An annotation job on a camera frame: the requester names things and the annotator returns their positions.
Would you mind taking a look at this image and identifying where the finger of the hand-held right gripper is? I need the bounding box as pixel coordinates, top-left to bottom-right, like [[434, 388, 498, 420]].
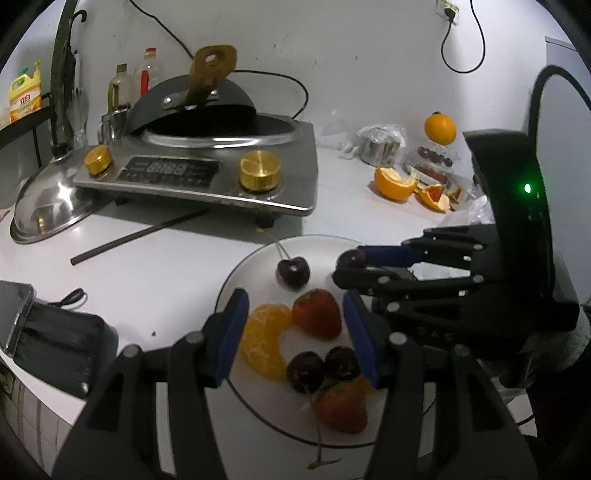
[[359, 224, 498, 269], [332, 267, 502, 302]]

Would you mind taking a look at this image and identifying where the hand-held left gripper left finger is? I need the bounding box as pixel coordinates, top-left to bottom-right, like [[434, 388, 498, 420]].
[[53, 288, 250, 480]]

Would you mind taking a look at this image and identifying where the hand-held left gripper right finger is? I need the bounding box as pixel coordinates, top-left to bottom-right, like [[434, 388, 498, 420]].
[[342, 290, 539, 480]]

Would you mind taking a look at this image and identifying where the peeled mandarin half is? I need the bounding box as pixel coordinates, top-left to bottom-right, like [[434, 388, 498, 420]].
[[240, 303, 294, 383]]

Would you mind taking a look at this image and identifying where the large red strawberry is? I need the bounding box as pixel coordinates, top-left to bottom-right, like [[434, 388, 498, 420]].
[[292, 288, 343, 341]]

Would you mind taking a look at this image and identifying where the white plate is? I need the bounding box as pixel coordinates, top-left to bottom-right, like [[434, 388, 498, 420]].
[[215, 234, 439, 448]]

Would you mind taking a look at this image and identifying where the clear plastic bag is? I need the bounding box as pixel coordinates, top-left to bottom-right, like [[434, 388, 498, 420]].
[[441, 194, 497, 227]]

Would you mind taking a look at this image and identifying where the small red strawberry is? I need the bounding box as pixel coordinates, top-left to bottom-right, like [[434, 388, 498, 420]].
[[311, 381, 369, 435]]

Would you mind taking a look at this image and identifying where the half orange peel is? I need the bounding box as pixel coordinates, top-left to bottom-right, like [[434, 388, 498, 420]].
[[373, 167, 417, 203]]

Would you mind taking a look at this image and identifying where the orange peel piece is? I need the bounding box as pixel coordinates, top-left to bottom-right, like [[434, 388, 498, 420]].
[[417, 183, 451, 212]]

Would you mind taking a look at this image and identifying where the row of cherries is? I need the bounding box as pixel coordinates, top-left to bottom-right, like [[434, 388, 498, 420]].
[[417, 147, 454, 168]]

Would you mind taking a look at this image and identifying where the dark chopstick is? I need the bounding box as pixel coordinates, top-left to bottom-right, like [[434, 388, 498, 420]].
[[70, 210, 208, 265]]

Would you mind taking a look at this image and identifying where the whole orange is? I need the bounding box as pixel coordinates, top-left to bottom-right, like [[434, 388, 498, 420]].
[[424, 112, 457, 146]]

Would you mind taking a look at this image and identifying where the steel induction cooker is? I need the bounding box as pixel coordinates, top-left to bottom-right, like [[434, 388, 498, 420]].
[[73, 117, 320, 229]]

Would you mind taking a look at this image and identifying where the black pouch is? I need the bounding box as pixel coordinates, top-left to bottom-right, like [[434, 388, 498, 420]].
[[9, 300, 118, 398]]

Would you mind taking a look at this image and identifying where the white refrigerator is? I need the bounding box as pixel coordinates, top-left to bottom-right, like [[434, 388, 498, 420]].
[[545, 37, 591, 116]]

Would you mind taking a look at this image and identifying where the smartphone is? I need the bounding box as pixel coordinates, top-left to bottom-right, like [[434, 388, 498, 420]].
[[0, 281, 36, 356]]

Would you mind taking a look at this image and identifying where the steel dome lid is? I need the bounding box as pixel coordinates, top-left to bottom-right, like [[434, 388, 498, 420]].
[[9, 154, 105, 244]]

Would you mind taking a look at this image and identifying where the steel cup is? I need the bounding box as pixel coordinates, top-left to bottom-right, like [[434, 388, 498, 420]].
[[99, 108, 130, 146]]

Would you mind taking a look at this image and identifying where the clear bottle with red cap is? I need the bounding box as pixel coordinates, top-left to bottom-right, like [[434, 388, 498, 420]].
[[135, 47, 165, 100]]

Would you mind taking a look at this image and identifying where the black metal rack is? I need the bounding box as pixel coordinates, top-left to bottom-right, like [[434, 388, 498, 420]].
[[0, 92, 54, 153]]

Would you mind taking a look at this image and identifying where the folded dark umbrella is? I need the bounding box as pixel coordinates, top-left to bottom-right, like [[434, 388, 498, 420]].
[[48, 0, 90, 155]]

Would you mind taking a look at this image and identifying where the yellow detergent bottle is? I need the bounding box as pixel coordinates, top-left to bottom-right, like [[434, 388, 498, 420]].
[[9, 61, 43, 124]]

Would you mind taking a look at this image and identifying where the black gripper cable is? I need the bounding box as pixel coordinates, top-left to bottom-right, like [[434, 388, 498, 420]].
[[526, 65, 591, 153]]

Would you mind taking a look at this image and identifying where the black pouch strap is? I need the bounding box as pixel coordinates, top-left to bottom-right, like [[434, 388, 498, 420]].
[[48, 288, 86, 308]]

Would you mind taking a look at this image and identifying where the black cooker power cable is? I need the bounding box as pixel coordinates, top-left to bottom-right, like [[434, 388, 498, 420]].
[[129, 0, 309, 120]]

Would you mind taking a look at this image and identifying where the black hanging cable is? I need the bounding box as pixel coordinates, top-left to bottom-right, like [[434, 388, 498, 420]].
[[441, 0, 485, 75]]

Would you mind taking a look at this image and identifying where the black wok with wooden handle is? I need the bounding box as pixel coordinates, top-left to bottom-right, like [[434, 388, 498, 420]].
[[127, 45, 257, 137]]

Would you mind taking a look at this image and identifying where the white wall socket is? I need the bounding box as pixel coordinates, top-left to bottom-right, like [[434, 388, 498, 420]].
[[436, 0, 461, 24]]

